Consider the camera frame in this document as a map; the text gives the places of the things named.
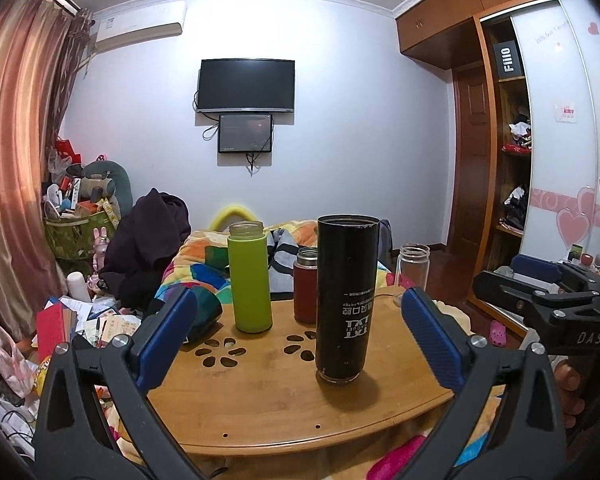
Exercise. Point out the white air conditioner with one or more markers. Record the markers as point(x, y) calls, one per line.
point(137, 25)

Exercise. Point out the bright pink cloth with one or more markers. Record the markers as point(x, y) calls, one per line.
point(397, 460)

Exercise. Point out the pink-brown curtain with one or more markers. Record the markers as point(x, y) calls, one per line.
point(20, 160)

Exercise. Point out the pink slipper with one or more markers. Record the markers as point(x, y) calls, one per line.
point(498, 335)

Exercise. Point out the white plastic bottle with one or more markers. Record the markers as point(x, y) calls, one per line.
point(78, 287)

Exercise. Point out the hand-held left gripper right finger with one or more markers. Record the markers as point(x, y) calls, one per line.
point(430, 335)

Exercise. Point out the grey striped cloth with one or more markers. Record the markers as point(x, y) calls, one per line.
point(281, 260)

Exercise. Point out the tall black cup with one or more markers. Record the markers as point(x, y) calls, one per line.
point(347, 305)

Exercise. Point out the white sliding door with hearts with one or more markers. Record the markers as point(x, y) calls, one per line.
point(565, 135)

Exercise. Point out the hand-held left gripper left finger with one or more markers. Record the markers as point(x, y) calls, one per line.
point(167, 325)

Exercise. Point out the green storage basket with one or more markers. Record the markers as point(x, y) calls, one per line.
point(77, 235)

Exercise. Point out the wooden wardrobe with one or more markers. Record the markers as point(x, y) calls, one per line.
point(500, 110)

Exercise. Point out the small wooden table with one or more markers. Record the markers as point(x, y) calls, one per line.
point(280, 400)

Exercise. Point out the green bottle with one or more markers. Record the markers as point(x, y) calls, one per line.
point(251, 280)

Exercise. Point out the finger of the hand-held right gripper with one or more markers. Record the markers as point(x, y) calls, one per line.
point(540, 310)
point(535, 269)

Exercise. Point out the small black wall monitor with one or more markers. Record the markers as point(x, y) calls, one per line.
point(245, 133)

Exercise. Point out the black wall television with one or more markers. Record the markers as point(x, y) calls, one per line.
point(246, 85)

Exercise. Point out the brown-red thermos bottle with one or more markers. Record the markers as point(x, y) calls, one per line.
point(306, 290)

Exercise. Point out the dark clothes pile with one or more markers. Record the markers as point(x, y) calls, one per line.
point(145, 245)

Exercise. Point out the clear glass jar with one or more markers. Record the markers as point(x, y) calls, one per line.
point(412, 270)

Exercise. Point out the black box on shelf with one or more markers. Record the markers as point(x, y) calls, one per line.
point(508, 59)

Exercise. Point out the dark green bowl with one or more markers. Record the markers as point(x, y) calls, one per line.
point(207, 312)

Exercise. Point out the pink bunny bag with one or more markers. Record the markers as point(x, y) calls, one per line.
point(12, 365)

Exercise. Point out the yellow curved cushion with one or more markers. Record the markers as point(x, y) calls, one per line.
point(230, 212)

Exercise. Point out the brown wooden door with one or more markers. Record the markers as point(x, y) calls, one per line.
point(472, 160)

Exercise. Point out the red book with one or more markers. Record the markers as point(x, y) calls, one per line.
point(50, 330)

